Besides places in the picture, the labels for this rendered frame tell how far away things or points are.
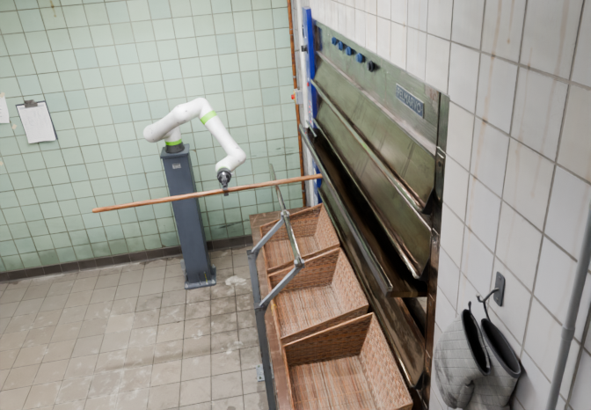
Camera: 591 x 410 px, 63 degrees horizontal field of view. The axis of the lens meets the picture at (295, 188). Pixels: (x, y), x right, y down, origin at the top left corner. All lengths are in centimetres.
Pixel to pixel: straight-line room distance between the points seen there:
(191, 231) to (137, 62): 139
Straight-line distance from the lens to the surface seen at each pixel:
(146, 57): 405
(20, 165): 455
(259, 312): 243
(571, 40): 97
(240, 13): 398
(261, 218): 388
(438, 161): 149
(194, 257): 410
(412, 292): 175
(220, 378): 345
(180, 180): 377
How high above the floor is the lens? 249
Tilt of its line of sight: 26 degrees down
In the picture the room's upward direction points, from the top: 5 degrees counter-clockwise
